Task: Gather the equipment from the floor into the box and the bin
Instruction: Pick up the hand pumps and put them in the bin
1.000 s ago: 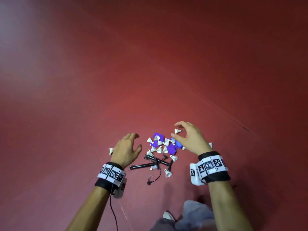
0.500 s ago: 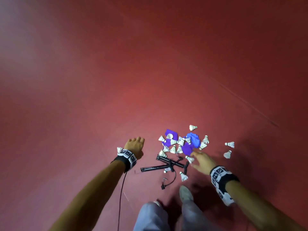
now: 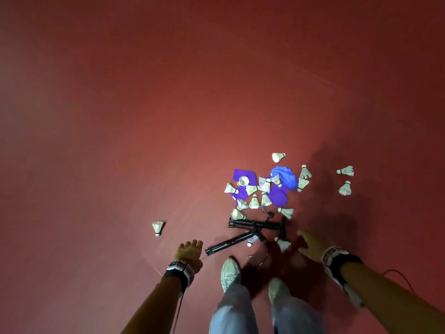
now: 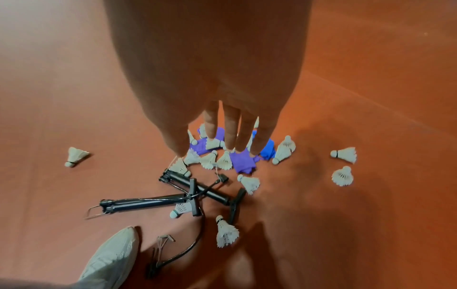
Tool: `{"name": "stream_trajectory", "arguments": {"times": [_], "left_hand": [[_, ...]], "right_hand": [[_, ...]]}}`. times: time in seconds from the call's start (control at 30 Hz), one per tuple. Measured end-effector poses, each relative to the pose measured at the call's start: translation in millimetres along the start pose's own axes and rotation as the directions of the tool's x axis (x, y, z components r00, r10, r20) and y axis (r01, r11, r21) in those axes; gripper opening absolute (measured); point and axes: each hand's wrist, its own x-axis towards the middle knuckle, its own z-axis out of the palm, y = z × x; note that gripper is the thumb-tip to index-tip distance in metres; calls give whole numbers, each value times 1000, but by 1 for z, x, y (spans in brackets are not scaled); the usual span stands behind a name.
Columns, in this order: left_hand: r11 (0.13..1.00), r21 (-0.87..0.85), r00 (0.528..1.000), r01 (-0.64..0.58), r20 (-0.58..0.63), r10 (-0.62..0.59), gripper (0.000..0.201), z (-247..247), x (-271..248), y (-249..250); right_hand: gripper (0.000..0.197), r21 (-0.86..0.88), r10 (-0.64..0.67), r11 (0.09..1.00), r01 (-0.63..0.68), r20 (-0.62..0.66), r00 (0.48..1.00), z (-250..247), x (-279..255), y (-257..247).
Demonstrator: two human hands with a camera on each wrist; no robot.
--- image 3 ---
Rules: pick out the person's left forearm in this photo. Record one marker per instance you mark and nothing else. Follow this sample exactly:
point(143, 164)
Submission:
point(153, 309)

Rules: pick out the blue cloth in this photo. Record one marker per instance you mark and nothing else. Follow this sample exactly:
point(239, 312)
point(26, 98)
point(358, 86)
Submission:
point(288, 177)

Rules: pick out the person's right hand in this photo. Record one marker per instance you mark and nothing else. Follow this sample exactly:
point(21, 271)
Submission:
point(316, 248)

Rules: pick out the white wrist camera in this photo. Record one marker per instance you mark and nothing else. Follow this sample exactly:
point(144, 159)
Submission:
point(354, 297)

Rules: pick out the person's grey trousers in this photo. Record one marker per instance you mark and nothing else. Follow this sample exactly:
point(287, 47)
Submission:
point(233, 313)

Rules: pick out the person's right forearm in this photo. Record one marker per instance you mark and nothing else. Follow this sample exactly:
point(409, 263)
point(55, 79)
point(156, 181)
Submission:
point(393, 302)

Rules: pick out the person's left hand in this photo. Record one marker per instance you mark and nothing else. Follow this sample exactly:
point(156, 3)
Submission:
point(189, 253)

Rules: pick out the white shuttlecocks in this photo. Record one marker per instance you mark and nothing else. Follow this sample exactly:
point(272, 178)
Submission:
point(345, 189)

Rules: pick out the person's right shoe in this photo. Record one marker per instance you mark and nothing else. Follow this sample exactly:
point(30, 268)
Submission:
point(278, 290)

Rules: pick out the purple cloth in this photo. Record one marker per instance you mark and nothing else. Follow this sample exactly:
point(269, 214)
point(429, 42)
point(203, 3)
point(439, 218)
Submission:
point(278, 198)

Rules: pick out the black wristband with marker tiles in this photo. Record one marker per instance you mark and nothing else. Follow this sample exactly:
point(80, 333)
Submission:
point(339, 262)
point(179, 273)

